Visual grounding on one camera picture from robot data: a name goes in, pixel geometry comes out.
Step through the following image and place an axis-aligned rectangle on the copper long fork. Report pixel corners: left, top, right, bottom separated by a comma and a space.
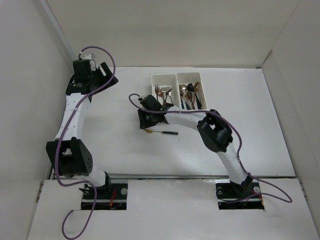
157, 86, 166, 103

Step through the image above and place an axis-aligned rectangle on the copper small fork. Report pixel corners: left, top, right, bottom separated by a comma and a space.
154, 85, 159, 99

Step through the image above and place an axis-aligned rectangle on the slim silver fork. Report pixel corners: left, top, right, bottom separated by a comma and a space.
161, 87, 169, 101

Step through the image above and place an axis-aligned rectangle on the silver fork black handle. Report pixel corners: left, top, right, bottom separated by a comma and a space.
164, 87, 173, 104

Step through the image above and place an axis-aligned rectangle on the gold fork black handle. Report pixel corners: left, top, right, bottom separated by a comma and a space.
143, 129, 179, 136

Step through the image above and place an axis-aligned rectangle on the white measuring scoop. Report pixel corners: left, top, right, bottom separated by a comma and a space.
179, 89, 193, 110

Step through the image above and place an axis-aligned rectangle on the silver spoon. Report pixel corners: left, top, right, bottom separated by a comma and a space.
179, 84, 187, 90

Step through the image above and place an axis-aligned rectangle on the brown copper spoon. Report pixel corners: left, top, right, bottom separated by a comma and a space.
186, 91, 196, 110

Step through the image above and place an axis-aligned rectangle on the black spoon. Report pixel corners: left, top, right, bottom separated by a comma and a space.
187, 83, 195, 92

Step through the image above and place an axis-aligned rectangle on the copper round spoon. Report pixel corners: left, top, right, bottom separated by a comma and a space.
194, 81, 199, 100

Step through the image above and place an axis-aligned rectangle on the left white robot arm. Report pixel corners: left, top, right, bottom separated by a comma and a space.
45, 58, 118, 199

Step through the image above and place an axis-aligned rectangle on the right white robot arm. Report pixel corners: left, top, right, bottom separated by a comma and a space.
138, 95, 253, 197

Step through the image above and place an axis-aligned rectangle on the left white plastic bin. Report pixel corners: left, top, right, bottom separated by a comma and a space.
151, 74, 180, 107

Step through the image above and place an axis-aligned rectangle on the white plastic bin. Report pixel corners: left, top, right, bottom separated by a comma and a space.
176, 72, 207, 110
151, 74, 180, 107

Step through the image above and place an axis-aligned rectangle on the right white plastic bin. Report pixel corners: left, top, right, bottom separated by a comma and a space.
176, 72, 207, 110

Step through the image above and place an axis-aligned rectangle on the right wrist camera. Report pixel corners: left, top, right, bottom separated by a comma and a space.
138, 95, 148, 102

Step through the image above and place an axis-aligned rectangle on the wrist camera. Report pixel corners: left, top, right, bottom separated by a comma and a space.
80, 53, 97, 71
138, 95, 148, 102

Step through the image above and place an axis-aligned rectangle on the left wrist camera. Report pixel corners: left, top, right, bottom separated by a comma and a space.
80, 53, 97, 71

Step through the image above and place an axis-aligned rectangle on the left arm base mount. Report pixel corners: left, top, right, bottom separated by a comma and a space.
79, 175, 129, 211

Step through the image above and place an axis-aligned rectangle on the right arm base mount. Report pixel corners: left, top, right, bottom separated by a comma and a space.
215, 179, 265, 210

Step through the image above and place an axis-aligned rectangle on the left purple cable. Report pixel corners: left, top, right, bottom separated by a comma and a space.
54, 45, 116, 238

